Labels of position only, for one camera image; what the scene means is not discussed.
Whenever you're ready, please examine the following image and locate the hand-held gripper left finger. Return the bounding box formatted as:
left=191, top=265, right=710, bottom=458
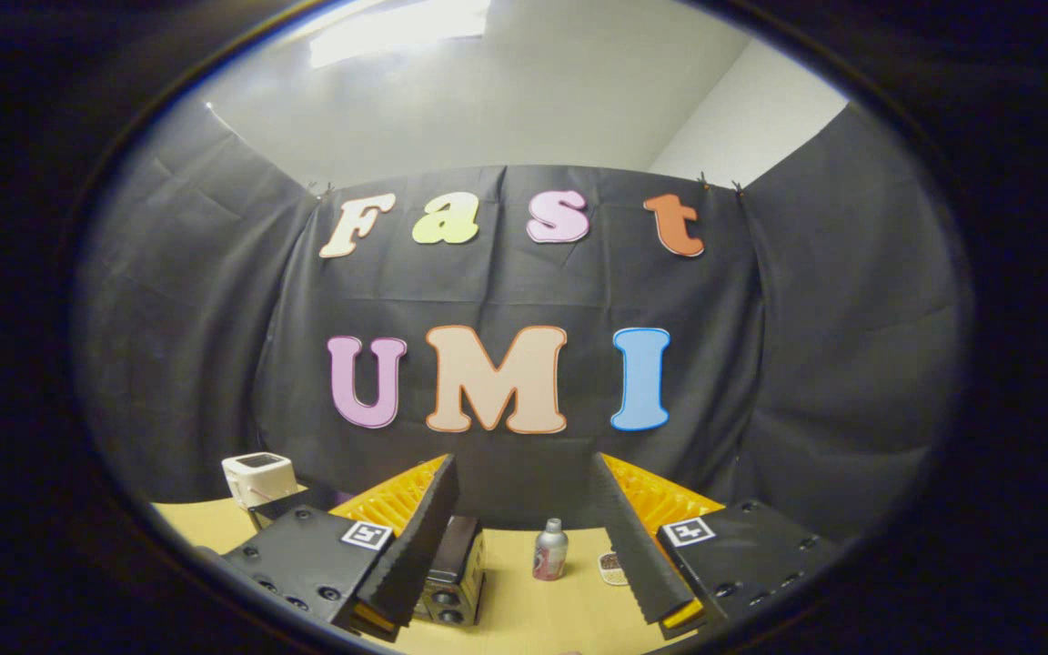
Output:
left=215, top=453, right=461, bottom=643

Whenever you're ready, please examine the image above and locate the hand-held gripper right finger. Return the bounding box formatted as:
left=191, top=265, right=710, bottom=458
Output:
left=589, top=450, right=845, bottom=641

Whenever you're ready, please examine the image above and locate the black toaster oven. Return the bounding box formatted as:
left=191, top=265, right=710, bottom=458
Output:
left=249, top=482, right=487, bottom=628

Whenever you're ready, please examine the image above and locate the white toaster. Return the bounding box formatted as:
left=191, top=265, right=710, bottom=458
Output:
left=221, top=451, right=298, bottom=509

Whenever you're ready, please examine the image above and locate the silver spray can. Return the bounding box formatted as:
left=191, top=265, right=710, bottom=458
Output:
left=533, top=518, right=569, bottom=582

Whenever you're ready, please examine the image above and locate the black backdrop cloth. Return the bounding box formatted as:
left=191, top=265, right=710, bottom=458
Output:
left=74, top=96, right=975, bottom=547

